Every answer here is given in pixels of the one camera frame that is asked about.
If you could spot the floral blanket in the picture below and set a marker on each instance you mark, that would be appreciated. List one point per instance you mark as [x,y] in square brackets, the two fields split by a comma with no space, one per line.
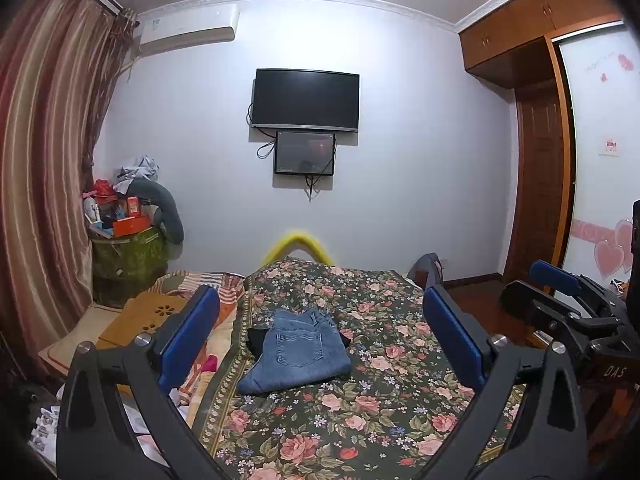
[380,410]

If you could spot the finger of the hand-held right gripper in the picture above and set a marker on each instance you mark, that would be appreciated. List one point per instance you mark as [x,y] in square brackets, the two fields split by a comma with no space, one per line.
[555,275]
[560,320]

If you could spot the small wall monitor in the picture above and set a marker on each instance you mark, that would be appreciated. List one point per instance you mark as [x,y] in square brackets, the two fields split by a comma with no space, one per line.
[305,152]

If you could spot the black folded cloth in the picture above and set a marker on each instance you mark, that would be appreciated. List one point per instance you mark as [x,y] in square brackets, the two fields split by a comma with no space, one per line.
[257,342]

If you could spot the blue denim pants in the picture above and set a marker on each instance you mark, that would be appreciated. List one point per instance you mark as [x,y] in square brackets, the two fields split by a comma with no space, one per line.
[295,355]

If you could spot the orange striped quilt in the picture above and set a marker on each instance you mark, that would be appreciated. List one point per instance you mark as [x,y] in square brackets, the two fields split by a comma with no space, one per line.
[232,290]

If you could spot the yellow curved bed frame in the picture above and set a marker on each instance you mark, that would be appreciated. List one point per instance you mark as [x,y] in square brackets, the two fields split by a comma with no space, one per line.
[295,237]

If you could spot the white air conditioner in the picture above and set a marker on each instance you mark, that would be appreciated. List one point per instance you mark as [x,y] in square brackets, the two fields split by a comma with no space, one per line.
[190,30]

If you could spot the red box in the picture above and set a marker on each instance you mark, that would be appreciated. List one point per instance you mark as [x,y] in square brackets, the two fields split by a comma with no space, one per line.
[131,226]

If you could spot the green storage container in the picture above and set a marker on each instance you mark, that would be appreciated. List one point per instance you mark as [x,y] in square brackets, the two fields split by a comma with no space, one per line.
[130,260]

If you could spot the grey clothes pile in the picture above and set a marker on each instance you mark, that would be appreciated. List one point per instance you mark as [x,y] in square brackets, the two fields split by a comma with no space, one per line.
[140,167]

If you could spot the striped brown curtain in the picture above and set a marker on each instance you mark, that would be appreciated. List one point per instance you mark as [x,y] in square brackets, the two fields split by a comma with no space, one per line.
[45,160]

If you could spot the brown wooden folding board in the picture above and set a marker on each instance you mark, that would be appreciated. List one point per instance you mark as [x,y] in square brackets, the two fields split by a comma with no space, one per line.
[135,315]

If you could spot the grey bolster pillow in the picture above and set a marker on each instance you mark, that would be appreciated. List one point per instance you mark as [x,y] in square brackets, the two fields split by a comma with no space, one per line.
[167,210]

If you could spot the white patterned cloth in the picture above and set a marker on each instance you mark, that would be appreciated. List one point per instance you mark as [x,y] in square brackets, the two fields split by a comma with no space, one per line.
[42,425]

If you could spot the beige flat board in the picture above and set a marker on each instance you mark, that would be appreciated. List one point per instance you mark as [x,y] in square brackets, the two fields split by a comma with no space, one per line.
[55,347]

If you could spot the wooden overhead cabinet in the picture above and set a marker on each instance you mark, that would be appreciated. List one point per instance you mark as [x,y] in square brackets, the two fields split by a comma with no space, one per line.
[510,35]

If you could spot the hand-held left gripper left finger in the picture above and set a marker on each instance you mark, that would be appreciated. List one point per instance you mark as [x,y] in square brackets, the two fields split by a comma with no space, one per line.
[192,330]

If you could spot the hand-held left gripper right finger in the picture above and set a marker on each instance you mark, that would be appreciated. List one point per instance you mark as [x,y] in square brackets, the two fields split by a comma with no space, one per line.
[455,340]

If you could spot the white sliding wardrobe door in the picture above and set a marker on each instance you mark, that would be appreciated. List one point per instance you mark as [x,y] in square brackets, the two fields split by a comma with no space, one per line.
[595,110]

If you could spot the brown wooden door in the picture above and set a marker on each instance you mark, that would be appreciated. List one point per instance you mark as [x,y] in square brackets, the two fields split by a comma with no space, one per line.
[540,185]

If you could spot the black wall television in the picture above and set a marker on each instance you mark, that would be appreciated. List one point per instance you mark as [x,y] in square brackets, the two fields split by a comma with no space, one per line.
[305,100]

